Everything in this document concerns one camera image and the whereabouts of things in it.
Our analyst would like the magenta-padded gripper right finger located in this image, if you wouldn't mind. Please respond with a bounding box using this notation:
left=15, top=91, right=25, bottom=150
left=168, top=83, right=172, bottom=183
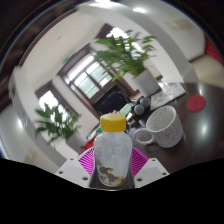
left=129, top=147, right=170, bottom=189

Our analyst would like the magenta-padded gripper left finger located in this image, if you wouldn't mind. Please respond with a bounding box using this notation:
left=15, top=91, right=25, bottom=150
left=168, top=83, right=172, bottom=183
left=54, top=147, right=99, bottom=189

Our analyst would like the clear bottle with yellow cap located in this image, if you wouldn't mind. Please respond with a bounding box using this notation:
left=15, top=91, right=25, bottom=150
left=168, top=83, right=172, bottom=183
left=93, top=113, right=134, bottom=187

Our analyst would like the small plant in white pot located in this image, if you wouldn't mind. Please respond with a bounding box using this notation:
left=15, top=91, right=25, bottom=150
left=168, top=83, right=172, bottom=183
left=34, top=103, right=88, bottom=155

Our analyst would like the white speckled mug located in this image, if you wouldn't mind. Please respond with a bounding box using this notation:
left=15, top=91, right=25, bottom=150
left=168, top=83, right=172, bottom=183
left=133, top=105, right=184, bottom=149

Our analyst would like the grey-headed black microphone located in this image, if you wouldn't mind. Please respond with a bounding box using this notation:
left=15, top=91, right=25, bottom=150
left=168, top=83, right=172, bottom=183
left=139, top=96, right=151, bottom=108
left=133, top=104, right=145, bottom=116

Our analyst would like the green notepad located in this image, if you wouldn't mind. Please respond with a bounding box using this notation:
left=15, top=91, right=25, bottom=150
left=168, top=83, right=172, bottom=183
left=119, top=103, right=134, bottom=117

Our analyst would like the dark-framed wide window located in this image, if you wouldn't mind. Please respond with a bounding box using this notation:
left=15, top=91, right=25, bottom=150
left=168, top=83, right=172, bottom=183
left=34, top=81, right=68, bottom=113

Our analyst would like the white printed magazine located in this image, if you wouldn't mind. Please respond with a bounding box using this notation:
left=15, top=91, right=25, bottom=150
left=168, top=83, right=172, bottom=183
left=149, top=81, right=187, bottom=111

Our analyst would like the black chair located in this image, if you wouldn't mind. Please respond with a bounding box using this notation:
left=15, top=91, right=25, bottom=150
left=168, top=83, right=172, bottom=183
left=98, top=91, right=129, bottom=116

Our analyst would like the flat round red coaster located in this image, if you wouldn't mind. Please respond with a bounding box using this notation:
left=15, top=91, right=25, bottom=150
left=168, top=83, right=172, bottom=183
left=186, top=93, right=207, bottom=112

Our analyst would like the large plant in white pot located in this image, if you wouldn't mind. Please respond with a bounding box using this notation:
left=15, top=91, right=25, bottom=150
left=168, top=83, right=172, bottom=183
left=94, top=29, right=163, bottom=98

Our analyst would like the dark wooden double door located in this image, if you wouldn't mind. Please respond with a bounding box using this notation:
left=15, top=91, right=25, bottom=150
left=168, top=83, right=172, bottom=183
left=58, top=43, right=134, bottom=111

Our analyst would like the red carpeted staircase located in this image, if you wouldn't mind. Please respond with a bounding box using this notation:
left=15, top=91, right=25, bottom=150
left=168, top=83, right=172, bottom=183
left=203, top=33, right=224, bottom=66

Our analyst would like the dark-framed narrow window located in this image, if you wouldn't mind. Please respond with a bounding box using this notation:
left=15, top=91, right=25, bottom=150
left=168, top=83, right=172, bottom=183
left=96, top=23, right=131, bottom=41

